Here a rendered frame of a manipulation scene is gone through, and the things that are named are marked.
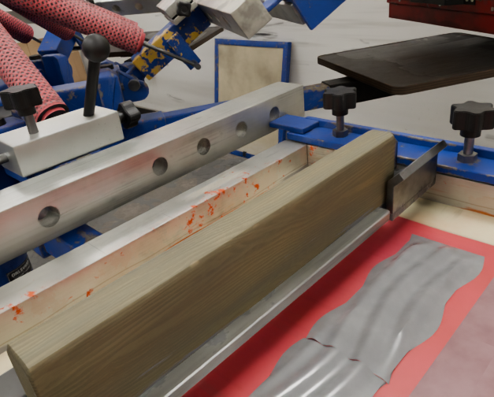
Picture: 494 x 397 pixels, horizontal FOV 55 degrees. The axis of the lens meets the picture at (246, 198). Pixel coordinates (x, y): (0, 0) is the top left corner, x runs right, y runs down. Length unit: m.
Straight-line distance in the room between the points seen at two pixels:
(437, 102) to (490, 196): 1.97
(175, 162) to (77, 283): 0.19
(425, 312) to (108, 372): 0.24
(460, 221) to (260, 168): 0.23
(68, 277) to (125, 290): 0.17
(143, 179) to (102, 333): 0.30
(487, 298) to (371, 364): 0.13
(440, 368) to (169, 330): 0.19
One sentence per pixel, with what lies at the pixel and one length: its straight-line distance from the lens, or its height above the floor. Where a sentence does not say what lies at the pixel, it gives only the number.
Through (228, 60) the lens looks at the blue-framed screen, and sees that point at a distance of 3.18.
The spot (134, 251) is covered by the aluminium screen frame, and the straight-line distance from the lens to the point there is 0.47.
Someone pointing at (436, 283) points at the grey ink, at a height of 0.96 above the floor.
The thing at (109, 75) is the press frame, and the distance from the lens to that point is 0.96.
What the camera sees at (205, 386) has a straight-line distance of 0.36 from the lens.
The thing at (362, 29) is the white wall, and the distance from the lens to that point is 2.61.
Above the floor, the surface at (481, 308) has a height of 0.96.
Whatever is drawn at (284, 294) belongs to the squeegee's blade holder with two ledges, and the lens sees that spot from 0.36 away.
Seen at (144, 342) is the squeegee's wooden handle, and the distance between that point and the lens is 0.29.
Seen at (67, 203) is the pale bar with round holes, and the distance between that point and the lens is 0.50.
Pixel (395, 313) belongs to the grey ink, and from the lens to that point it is 0.40.
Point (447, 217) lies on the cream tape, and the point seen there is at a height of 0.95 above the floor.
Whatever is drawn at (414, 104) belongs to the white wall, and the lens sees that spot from 2.55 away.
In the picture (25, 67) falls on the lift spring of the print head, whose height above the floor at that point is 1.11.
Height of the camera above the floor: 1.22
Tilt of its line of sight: 28 degrees down
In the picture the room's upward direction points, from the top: 7 degrees counter-clockwise
